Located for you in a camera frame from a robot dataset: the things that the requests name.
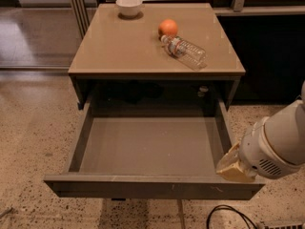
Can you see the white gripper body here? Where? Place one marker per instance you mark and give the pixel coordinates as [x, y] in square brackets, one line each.
[258, 153]

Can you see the white bowl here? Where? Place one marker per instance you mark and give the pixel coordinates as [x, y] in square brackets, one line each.
[129, 8]

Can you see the orange fruit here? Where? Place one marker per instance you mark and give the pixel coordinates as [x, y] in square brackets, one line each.
[168, 27]

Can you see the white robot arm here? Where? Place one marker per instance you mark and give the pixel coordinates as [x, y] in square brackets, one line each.
[274, 147]

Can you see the clear plastic water bottle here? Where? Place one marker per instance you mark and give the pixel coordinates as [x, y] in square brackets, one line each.
[185, 52]

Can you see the grey top drawer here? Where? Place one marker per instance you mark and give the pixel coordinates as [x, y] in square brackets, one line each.
[158, 148]

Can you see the metal window frame rail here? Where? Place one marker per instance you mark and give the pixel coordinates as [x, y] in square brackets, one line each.
[81, 15]

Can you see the brown drawer cabinet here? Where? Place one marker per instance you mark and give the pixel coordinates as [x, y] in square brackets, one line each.
[116, 48]

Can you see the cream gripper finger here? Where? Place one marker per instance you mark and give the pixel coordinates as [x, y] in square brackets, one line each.
[231, 168]

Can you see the grey floor vent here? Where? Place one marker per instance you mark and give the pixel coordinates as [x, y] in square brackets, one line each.
[281, 224]

